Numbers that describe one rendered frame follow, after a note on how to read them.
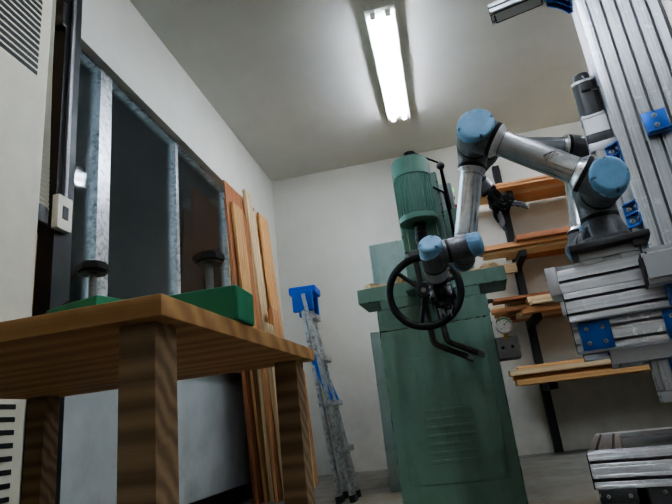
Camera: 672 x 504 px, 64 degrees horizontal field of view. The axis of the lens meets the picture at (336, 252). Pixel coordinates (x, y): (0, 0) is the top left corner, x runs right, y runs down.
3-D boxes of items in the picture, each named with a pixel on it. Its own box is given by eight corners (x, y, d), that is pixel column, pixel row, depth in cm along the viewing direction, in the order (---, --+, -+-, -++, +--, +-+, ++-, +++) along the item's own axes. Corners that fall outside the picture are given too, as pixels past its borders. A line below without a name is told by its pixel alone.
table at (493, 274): (352, 300, 213) (350, 285, 214) (368, 312, 241) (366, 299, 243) (508, 273, 199) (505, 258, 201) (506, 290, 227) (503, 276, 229)
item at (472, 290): (381, 310, 218) (379, 300, 219) (390, 318, 237) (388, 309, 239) (480, 294, 209) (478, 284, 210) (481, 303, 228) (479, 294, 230)
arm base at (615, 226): (633, 246, 173) (624, 217, 176) (634, 234, 160) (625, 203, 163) (583, 256, 179) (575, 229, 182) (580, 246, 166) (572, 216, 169)
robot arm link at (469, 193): (458, 142, 195) (445, 271, 183) (458, 127, 185) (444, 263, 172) (490, 143, 192) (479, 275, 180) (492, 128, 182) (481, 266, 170)
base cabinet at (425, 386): (403, 526, 194) (377, 333, 215) (422, 501, 247) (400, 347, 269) (532, 518, 183) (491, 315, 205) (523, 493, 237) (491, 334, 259)
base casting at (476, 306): (378, 333, 216) (375, 311, 219) (400, 347, 269) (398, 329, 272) (491, 315, 206) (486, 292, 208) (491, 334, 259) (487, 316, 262)
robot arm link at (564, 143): (605, 150, 223) (488, 152, 224) (594, 163, 234) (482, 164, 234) (601, 126, 227) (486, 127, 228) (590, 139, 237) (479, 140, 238)
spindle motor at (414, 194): (397, 221, 235) (387, 158, 244) (403, 233, 251) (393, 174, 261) (437, 213, 231) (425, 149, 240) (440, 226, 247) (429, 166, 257)
